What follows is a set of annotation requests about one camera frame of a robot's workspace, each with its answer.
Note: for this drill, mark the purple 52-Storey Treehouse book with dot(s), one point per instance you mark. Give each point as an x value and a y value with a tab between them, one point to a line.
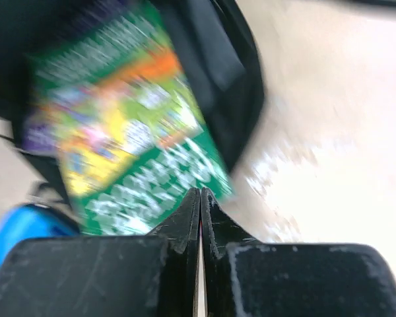
37	136

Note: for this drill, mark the green Treehouse book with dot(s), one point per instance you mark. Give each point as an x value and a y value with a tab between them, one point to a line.
130	137

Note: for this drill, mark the black student backpack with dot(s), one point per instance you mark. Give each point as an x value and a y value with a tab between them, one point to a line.
211	38

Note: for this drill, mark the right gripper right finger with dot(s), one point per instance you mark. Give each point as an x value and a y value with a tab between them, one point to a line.
247	277

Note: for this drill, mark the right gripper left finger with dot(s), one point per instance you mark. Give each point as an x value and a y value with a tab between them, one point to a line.
151	275

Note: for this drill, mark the blue dinosaur pencil case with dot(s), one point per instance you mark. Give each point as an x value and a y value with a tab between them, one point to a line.
33	221

